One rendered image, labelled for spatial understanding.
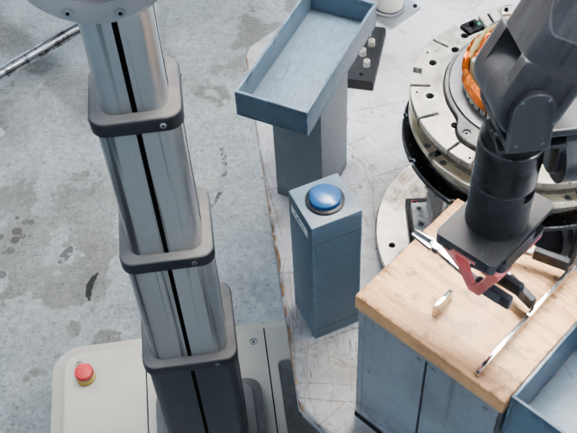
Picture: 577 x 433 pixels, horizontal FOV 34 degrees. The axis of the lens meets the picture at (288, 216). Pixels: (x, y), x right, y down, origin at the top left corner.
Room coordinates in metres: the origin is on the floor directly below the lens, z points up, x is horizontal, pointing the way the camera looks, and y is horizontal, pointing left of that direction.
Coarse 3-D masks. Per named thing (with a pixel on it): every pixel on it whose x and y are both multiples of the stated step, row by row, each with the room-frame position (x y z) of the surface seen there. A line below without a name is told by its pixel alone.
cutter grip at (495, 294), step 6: (480, 276) 0.53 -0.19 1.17; (492, 288) 0.51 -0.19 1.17; (498, 288) 0.51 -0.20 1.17; (486, 294) 0.51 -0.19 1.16; (492, 294) 0.51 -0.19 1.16; (498, 294) 0.51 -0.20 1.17; (504, 294) 0.51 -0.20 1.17; (492, 300) 0.51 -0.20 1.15; (498, 300) 0.50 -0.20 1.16; (504, 300) 0.50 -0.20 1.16; (510, 300) 0.50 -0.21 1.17; (504, 306) 0.50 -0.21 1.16; (510, 306) 0.50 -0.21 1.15
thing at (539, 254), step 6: (534, 252) 0.61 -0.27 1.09; (540, 252) 0.61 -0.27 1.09; (546, 252) 0.61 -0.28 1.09; (552, 252) 0.61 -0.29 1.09; (534, 258) 0.61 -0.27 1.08; (540, 258) 0.60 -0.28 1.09; (546, 258) 0.60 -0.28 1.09; (552, 258) 0.60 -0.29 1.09; (558, 258) 0.60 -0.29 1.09; (564, 258) 0.60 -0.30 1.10; (546, 264) 0.60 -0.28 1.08; (552, 264) 0.60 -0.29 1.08; (558, 264) 0.59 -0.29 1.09; (564, 264) 0.59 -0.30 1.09; (564, 270) 0.59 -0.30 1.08
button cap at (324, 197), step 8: (320, 184) 0.77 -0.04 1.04; (328, 184) 0.77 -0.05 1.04; (312, 192) 0.76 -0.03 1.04; (320, 192) 0.76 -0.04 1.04; (328, 192) 0.75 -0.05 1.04; (336, 192) 0.75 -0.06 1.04; (312, 200) 0.74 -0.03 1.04; (320, 200) 0.74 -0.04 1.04; (328, 200) 0.74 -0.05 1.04; (336, 200) 0.74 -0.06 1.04; (320, 208) 0.73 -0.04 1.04; (328, 208) 0.73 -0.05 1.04
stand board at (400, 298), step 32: (416, 256) 0.63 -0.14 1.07; (384, 288) 0.59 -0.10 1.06; (416, 288) 0.59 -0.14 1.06; (448, 288) 0.59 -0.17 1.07; (544, 288) 0.58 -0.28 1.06; (576, 288) 0.58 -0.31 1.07; (384, 320) 0.55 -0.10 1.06; (416, 320) 0.55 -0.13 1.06; (448, 320) 0.54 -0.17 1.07; (480, 320) 0.54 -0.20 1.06; (512, 320) 0.54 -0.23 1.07; (544, 320) 0.54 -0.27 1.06; (576, 320) 0.53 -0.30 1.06; (448, 352) 0.50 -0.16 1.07; (480, 352) 0.50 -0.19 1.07; (512, 352) 0.50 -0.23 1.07; (544, 352) 0.50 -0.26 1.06; (480, 384) 0.47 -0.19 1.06; (512, 384) 0.46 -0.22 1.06
